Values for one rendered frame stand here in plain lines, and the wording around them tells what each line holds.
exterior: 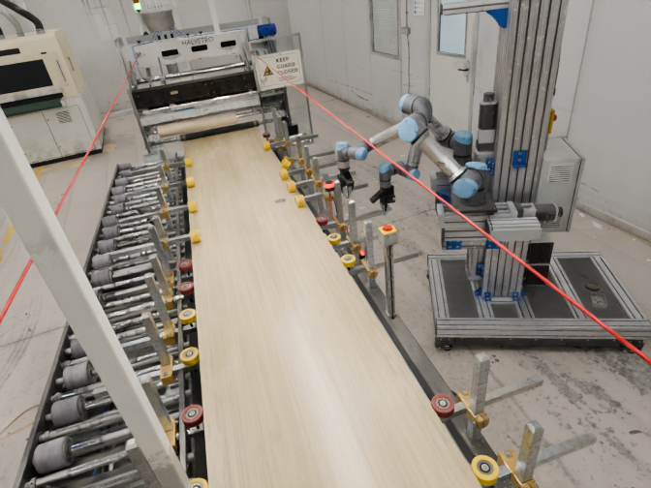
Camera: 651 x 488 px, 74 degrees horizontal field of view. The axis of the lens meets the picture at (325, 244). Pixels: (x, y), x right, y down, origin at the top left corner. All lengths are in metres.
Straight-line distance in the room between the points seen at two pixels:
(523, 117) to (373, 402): 1.70
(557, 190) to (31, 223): 2.52
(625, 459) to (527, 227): 1.26
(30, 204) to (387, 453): 1.23
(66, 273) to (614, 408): 2.80
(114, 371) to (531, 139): 2.30
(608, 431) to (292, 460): 1.88
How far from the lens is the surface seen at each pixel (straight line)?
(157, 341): 1.99
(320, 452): 1.58
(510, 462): 1.65
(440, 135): 2.99
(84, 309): 0.91
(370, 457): 1.56
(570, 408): 2.96
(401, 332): 2.20
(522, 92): 2.58
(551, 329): 3.06
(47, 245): 0.85
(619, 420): 3.01
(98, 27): 10.88
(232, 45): 4.98
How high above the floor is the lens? 2.23
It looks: 32 degrees down
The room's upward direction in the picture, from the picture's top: 7 degrees counter-clockwise
